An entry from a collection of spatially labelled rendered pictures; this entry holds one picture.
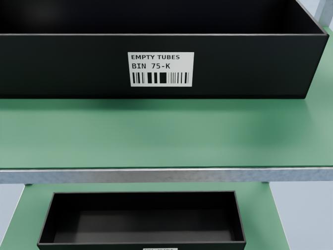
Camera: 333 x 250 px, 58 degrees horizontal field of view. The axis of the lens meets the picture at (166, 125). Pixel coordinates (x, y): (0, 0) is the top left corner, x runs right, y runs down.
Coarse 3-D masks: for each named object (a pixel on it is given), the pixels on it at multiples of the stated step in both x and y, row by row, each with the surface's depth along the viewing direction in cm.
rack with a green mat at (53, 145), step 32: (320, 0) 68; (320, 64) 57; (320, 96) 50; (0, 128) 44; (32, 128) 44; (64, 128) 44; (96, 128) 44; (128, 128) 44; (160, 128) 44; (192, 128) 44; (224, 128) 44; (256, 128) 44; (288, 128) 44; (320, 128) 44; (0, 160) 40; (32, 160) 40; (64, 160) 40; (96, 160) 40; (128, 160) 40; (160, 160) 40; (192, 160) 40; (224, 160) 40; (256, 160) 40; (288, 160) 40; (320, 160) 40; (32, 192) 107; (256, 192) 107; (32, 224) 98; (256, 224) 98
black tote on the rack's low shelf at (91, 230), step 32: (64, 192) 94; (96, 192) 94; (128, 192) 94; (160, 192) 94; (192, 192) 94; (224, 192) 94; (64, 224) 97; (96, 224) 97; (128, 224) 97; (160, 224) 97; (192, 224) 97; (224, 224) 97
